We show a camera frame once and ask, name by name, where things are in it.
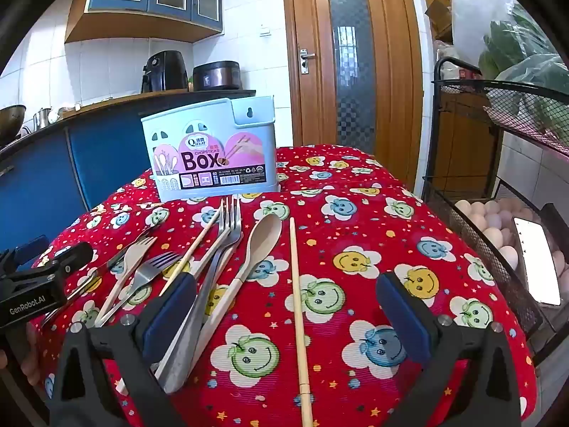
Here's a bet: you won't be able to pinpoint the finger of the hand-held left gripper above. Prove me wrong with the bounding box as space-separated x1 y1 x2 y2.
0 235 50 272
47 241 95 277

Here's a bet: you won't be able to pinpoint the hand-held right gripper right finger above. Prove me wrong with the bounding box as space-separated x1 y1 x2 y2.
376 271 523 427

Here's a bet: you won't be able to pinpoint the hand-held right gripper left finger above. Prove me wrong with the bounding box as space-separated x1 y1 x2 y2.
47 271 198 427

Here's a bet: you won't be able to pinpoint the beige plastic fork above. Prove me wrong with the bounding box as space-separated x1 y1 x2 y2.
94 235 158 326

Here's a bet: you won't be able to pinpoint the wooden chopstick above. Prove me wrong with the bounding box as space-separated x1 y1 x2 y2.
289 217 314 427
160 207 223 296

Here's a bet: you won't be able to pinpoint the wooden spoon with white handle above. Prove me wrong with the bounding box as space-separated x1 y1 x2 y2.
171 212 283 394

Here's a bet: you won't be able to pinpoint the light blue utensil holder box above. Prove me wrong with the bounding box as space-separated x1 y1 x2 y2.
141 96 279 203

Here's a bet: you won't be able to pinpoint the person's left hand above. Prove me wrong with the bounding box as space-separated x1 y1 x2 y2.
0 322 45 388

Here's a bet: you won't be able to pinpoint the red smiley flower tablecloth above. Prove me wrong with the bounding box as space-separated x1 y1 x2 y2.
33 144 534 427

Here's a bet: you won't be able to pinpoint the blue kitchen counter cabinet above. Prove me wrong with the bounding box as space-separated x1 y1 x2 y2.
0 89 285 250

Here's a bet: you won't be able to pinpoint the pile of eggs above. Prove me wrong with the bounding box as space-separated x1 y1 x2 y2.
453 199 569 285

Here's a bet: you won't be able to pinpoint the metal wok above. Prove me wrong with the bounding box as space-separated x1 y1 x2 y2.
0 104 27 141

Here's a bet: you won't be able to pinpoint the smartphone with lit screen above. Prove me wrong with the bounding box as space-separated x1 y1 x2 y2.
513 217 562 307

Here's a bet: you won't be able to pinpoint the black air fryer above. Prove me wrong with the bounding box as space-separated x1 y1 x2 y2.
142 51 177 93

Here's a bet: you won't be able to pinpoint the dark rice cooker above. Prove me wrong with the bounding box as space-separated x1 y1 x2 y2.
192 61 243 92

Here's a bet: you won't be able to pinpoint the wooden door with glass pane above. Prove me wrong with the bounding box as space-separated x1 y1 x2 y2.
281 0 423 188

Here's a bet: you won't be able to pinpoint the bagged green vegetables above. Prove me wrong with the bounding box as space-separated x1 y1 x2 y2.
478 4 569 134

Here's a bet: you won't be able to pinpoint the cardboard box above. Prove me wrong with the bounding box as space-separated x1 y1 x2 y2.
424 0 453 38

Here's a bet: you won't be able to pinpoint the white plastic bag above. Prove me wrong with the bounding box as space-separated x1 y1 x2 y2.
449 0 516 58

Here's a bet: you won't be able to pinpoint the black wire rack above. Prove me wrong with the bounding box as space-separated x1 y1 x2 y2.
422 57 569 365

